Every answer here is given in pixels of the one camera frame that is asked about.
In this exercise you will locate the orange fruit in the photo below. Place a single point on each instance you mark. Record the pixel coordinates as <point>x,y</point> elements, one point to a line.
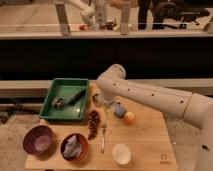
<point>129,118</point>

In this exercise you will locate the dark grape bunch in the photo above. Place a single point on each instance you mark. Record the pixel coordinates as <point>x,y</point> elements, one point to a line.
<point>93,124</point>

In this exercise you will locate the silver fork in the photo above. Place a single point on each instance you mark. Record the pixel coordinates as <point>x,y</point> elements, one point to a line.
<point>104,127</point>

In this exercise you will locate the white background bottle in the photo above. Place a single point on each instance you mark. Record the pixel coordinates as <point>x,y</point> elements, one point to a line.
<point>100,13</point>

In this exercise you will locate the wooden post right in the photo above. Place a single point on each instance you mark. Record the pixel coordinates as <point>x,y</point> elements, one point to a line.
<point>125,13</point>

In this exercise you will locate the wooden post left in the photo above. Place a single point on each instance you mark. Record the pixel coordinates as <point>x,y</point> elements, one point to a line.
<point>62,19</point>

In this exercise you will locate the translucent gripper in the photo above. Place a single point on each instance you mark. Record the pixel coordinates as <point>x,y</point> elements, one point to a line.
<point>109,112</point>

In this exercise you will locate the blue-grey cloth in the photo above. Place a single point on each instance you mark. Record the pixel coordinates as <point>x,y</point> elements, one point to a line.
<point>72,148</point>

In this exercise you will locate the wooden post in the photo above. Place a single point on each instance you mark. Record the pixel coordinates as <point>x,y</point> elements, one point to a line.
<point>62,19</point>
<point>125,13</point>

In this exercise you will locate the green plastic tray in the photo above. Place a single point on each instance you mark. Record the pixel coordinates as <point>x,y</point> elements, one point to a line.
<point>64,87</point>

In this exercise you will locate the small metal cup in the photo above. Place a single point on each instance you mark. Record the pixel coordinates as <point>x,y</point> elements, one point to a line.
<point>95,99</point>

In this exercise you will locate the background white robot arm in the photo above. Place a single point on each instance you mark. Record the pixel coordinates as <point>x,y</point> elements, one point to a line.
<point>86,11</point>

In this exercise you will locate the black brush in tray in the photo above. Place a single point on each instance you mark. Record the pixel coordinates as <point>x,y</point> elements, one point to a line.
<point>61,102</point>

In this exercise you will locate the purple bowl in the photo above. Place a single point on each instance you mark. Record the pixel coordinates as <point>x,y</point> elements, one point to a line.
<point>38,140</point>

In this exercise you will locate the red-brown bowl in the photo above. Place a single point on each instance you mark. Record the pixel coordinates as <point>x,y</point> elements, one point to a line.
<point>82,140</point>

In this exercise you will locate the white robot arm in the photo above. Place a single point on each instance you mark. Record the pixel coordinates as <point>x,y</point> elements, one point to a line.
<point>192,108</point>

